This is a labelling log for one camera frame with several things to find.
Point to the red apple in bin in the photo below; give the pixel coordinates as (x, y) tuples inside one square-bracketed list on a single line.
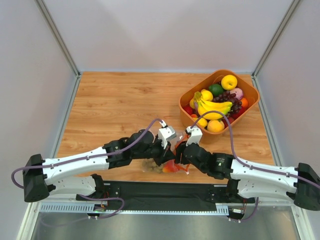
[(230, 119)]

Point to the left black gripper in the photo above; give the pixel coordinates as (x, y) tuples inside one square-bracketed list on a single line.
[(164, 155)]

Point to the aluminium frame post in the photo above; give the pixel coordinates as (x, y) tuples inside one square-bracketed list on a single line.
[(57, 36), (276, 36)]

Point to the orange fruit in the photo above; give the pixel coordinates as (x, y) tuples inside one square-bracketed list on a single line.
[(244, 103)]

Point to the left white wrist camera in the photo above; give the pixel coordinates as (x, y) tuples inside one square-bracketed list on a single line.
[(166, 134)]

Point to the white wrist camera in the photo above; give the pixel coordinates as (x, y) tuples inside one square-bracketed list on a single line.
[(193, 135), (166, 134)]

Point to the green lime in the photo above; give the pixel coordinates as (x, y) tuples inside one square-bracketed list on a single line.
[(216, 89)]

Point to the red pepper in bin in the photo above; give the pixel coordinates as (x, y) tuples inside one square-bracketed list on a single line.
[(188, 109)]

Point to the dark purple grape bunch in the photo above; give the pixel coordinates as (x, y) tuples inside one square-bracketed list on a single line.
[(229, 97)]

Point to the left aluminium frame post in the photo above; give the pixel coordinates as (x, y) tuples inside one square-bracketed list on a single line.
[(57, 36)]

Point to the peach fruit front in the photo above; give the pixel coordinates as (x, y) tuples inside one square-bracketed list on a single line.
[(215, 126)]

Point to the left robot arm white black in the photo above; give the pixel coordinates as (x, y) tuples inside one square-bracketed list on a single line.
[(45, 177)]

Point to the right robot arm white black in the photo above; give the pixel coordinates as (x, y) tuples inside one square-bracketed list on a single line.
[(249, 179)]

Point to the yellow banana bunch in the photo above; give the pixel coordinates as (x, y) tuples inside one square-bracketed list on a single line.
[(205, 107)]

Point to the grey cable duct rail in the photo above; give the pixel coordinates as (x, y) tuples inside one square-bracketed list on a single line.
[(94, 208)]

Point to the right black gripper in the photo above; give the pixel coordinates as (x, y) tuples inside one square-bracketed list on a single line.
[(180, 154)]

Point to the yellow apple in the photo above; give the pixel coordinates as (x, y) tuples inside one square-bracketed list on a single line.
[(229, 82)]

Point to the small yellow lemon front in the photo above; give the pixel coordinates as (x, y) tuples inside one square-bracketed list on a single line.
[(201, 122)]

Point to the purple onion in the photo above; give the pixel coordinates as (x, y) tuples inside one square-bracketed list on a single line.
[(237, 93)]

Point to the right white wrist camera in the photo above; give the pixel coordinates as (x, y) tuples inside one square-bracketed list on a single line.
[(193, 135)]

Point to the right aluminium frame post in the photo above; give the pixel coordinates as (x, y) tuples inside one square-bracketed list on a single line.
[(276, 36)]

